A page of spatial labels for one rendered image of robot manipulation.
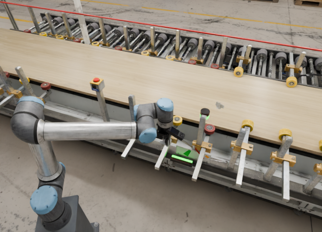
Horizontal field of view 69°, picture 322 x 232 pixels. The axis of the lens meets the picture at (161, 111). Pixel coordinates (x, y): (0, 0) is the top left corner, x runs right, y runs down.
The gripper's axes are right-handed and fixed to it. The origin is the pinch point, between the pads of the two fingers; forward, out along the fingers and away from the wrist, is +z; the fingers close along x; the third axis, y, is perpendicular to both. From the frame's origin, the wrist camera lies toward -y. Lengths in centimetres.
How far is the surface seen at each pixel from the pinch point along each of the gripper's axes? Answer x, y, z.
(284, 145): -14, -66, -11
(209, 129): -28.1, -21.9, 6.4
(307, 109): -75, -90, 7
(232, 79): -95, -29, 7
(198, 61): -124, 8, 12
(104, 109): -17, 57, 0
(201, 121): -14.7, -17.1, -14.1
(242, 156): -7.8, -45.6, 0.8
